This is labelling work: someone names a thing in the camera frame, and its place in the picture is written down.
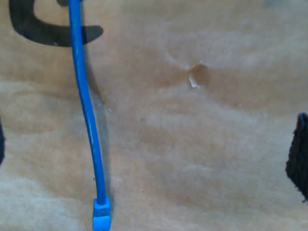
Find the blue network cable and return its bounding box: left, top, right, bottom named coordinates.
left=68, top=0, right=113, bottom=231

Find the brown packing paper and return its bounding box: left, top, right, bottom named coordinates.
left=0, top=0, right=308, bottom=231

